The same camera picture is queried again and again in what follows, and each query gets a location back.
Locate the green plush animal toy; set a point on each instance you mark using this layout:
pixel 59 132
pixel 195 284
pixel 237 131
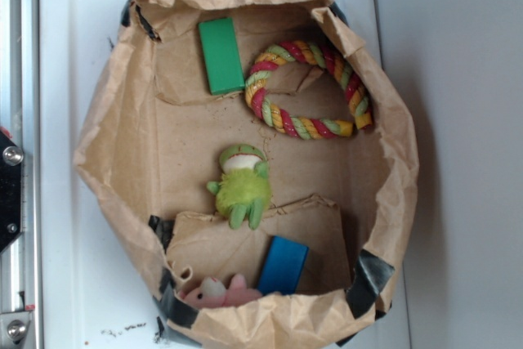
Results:
pixel 244 192

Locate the pink plush animal toy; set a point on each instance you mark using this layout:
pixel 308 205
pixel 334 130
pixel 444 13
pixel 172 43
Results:
pixel 212 293

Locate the green rectangular block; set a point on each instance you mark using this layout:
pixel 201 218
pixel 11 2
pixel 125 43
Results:
pixel 221 56

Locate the brown paper bag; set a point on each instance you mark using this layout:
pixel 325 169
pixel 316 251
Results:
pixel 152 137

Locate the blue rectangular block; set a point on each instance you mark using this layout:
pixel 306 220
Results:
pixel 283 267

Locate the white plastic tray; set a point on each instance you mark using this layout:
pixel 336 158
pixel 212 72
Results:
pixel 92 296

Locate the multicolour rope ring toy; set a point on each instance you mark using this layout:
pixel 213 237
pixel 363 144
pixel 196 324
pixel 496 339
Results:
pixel 323 57

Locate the black mounting bracket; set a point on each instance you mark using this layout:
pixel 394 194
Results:
pixel 12 157

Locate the aluminium frame rail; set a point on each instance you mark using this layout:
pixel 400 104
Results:
pixel 21 272

